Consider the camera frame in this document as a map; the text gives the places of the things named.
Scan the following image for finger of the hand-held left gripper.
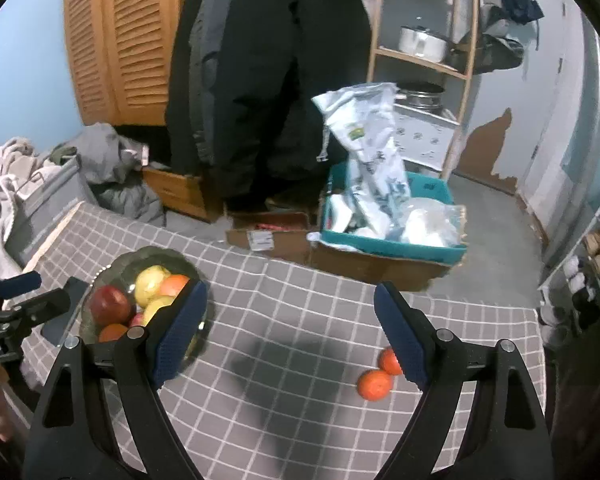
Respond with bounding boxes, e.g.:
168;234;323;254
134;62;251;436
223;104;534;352
2;287;72;323
0;271;42;300

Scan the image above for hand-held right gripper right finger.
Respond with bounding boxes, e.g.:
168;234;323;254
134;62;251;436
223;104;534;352
373;281;553;480

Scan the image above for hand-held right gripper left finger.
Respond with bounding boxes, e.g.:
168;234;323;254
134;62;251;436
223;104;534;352
22;279;210;480

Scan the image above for yellow apple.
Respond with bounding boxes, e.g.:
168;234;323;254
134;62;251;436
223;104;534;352
141;296;177;326
134;266;172;306

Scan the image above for orange persimmon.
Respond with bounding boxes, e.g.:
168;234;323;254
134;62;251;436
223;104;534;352
159;275;190;298

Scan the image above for bright red apple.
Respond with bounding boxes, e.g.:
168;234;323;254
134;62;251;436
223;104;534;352
90;285;133;327

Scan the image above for green glass plate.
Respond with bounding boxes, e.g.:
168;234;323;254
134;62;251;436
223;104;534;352
79;247;210;361

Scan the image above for brown cardboard box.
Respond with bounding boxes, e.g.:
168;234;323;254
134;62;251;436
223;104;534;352
307;240;461;293

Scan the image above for grey storage bag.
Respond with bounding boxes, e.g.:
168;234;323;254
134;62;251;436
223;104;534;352
5;157;98;266

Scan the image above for beige blanket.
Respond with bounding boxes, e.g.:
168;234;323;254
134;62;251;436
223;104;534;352
0;136;48;281

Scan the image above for grey checked tablecloth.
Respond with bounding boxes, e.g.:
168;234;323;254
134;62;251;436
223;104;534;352
22;201;548;480

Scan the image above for clear plastic bag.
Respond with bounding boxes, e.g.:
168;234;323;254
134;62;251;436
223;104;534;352
387;197;468;248

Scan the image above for flat cardboard box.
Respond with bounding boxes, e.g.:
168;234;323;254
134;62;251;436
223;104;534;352
225;210;316;266

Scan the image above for grey jacket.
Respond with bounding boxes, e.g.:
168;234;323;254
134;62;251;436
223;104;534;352
55;122;166;228

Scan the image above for white printed plastic bag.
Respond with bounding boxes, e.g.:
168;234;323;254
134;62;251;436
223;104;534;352
312;81;413;238

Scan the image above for shoe rack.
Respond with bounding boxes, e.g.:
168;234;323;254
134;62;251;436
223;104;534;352
537;167;600;351

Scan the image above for black pan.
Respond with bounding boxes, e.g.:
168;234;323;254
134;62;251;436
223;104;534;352
395;81;446;108

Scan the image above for wooden louvered cabinet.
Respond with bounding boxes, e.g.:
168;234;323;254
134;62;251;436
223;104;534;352
62;0;226;223

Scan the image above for wooden shelf rack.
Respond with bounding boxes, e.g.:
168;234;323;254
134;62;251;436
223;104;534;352
367;0;481;181

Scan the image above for dark hanging coats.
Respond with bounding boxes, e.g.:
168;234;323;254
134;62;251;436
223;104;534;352
165;0;373;211

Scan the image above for steel pot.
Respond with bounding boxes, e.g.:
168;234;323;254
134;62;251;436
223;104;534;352
397;25;451;63

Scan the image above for dark hanging bag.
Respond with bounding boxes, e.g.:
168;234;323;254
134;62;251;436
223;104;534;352
450;5;525;76

